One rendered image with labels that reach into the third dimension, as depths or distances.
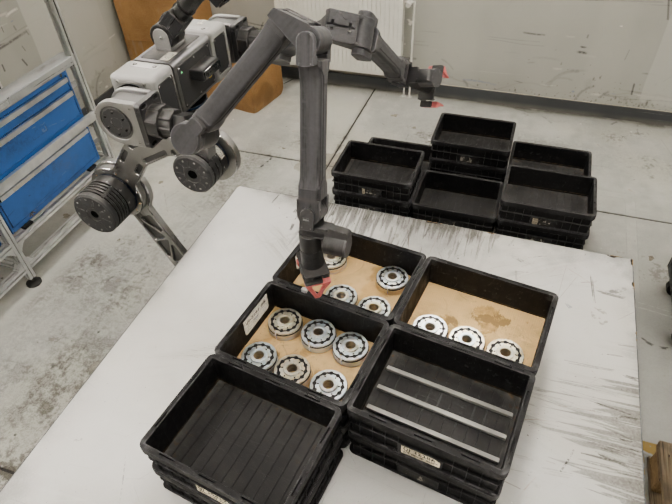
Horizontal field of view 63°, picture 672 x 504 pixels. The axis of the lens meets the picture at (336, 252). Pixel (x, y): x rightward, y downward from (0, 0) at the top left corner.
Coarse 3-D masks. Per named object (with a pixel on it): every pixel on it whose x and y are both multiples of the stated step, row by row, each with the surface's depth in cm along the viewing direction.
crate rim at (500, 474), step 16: (384, 336) 151; (416, 336) 151; (464, 352) 146; (368, 368) 144; (512, 368) 142; (528, 384) 138; (352, 400) 137; (528, 400) 135; (352, 416) 136; (368, 416) 134; (400, 432) 130; (432, 448) 128; (448, 448) 127; (512, 448) 126; (464, 464) 126; (480, 464) 124
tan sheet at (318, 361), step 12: (264, 324) 169; (252, 336) 166; (264, 336) 165; (300, 336) 165; (276, 348) 162; (288, 348) 162; (300, 348) 162; (312, 360) 158; (324, 360) 158; (312, 372) 155; (348, 372) 155; (348, 384) 152
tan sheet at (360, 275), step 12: (348, 264) 186; (360, 264) 186; (372, 264) 186; (300, 276) 183; (336, 276) 182; (348, 276) 182; (360, 276) 182; (372, 276) 182; (408, 276) 181; (360, 288) 178; (372, 288) 178; (360, 300) 174; (396, 300) 174
